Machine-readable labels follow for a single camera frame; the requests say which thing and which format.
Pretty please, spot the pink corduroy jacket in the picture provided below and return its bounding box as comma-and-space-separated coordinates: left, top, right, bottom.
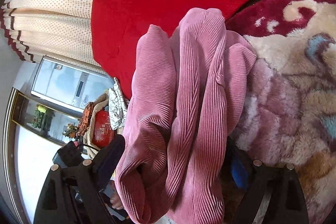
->
115, 8, 256, 223

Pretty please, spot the flower bouquet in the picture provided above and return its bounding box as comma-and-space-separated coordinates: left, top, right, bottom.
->
63, 123, 79, 140

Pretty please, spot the red gift box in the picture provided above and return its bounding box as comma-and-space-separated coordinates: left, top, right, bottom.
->
92, 110, 114, 148

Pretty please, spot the orange patterned cloth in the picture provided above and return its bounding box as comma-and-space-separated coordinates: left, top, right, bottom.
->
77, 102, 94, 136

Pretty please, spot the floral plush blanket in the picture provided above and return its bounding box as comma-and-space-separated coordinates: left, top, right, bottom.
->
226, 0, 335, 223

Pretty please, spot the white crackle-pattern cloth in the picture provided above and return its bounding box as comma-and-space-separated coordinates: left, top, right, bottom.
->
108, 77, 129, 130

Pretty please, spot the window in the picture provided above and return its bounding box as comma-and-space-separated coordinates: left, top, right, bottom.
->
31, 56, 114, 113

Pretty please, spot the beige dotted curtain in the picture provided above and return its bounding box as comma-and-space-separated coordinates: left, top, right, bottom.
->
1, 0, 103, 73

